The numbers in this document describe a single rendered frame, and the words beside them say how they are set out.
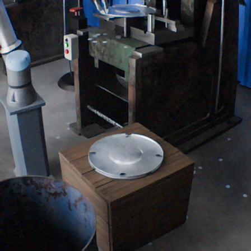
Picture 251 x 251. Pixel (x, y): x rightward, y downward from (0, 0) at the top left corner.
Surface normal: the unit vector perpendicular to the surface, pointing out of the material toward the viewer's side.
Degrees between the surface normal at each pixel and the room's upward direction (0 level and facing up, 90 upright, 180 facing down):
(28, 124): 90
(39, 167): 90
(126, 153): 0
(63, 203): 88
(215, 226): 0
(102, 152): 0
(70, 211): 88
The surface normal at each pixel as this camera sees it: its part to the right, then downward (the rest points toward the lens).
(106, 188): 0.00, -0.86
